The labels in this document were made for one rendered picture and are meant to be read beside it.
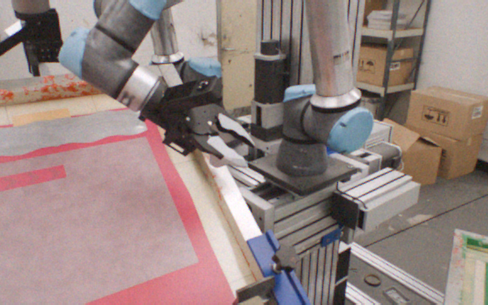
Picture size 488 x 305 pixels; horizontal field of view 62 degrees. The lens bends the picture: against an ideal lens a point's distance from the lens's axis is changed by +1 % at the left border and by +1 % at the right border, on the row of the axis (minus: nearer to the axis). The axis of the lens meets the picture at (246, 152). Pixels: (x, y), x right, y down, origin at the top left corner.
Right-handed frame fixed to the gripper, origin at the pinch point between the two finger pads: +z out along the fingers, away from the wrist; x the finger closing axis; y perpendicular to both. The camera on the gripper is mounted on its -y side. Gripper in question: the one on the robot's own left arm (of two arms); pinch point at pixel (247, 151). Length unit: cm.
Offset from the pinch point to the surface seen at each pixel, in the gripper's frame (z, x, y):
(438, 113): 212, -261, 111
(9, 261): -24.2, 29.5, 19.5
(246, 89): 83, -321, 279
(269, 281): 11.7, 20.4, 0.7
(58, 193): -23.9, 15.8, 20.2
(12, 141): -36.1, 9.3, 24.3
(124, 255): -9.2, 22.3, 15.0
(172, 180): -7.3, 4.3, 15.4
